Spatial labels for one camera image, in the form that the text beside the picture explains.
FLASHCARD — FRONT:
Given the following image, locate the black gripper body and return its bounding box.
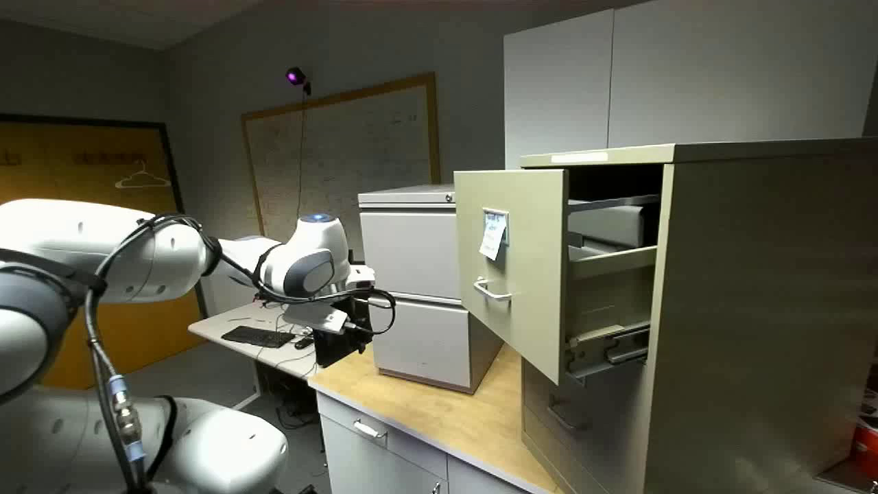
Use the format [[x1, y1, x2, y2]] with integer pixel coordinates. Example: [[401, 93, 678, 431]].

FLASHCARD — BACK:
[[313, 323, 376, 371]]

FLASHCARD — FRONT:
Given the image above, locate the beige cabinet drawer with label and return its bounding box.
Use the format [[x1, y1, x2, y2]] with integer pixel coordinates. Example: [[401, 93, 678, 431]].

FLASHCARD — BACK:
[[452, 165, 666, 386]]

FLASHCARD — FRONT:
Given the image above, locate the white desk drawer unit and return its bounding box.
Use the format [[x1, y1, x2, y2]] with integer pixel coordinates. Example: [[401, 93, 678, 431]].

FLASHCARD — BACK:
[[313, 393, 530, 494]]

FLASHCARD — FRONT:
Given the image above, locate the gray lateral file cabinet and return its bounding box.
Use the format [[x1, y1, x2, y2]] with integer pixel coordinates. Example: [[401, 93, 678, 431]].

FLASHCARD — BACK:
[[354, 183, 504, 395]]

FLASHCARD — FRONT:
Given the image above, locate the white paper drawer label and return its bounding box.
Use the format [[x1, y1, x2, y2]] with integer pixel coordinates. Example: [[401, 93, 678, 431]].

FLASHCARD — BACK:
[[478, 207, 514, 265]]

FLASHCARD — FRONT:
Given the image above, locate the gray box in drawer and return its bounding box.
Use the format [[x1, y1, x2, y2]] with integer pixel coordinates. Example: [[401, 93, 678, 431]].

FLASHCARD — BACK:
[[564, 194, 665, 250]]

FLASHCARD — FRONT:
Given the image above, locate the beige file cabinet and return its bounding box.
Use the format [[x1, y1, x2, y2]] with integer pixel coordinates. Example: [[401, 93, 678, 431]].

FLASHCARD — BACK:
[[519, 135, 878, 494]]

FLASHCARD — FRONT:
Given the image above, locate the white tall storage cabinet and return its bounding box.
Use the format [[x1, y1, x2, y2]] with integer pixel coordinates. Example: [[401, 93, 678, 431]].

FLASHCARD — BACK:
[[501, 0, 878, 172]]

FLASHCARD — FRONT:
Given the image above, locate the black keyboard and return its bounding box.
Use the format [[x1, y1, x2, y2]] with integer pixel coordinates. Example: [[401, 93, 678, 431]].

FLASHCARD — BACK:
[[220, 323, 300, 350]]

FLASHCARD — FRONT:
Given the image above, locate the wood framed whiteboard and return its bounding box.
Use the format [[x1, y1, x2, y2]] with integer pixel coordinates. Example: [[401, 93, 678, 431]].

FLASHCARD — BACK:
[[239, 70, 445, 264]]

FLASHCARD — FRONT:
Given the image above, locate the red container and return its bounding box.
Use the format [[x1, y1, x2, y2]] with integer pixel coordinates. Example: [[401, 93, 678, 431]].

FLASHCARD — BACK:
[[848, 413, 878, 483]]

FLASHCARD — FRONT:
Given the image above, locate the gray robot cable with connector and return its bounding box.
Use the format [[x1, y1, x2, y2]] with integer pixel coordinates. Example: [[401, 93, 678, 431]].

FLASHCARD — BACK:
[[79, 214, 223, 490]]

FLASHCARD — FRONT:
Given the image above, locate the small camera with purple light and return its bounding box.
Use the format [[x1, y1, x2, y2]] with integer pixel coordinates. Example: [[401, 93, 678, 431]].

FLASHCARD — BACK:
[[282, 62, 316, 99]]

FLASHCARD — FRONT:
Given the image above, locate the yellow door with black frame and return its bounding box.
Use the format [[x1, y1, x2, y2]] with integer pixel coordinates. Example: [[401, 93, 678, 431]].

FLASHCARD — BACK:
[[0, 113, 208, 393]]

